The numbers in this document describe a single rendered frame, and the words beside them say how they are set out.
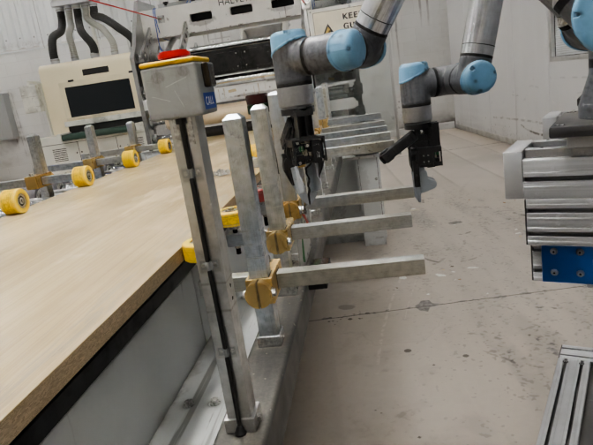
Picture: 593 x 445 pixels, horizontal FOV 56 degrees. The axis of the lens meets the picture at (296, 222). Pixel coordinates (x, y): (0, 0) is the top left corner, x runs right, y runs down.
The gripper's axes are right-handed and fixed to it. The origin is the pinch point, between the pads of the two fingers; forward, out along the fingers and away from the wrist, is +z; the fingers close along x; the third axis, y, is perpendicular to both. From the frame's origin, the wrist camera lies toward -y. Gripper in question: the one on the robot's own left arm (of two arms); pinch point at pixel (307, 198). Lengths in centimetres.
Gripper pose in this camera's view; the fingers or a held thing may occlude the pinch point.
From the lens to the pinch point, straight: 123.1
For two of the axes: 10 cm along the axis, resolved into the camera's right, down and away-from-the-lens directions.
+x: 9.6, -2.0, 2.2
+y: 2.6, 2.0, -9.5
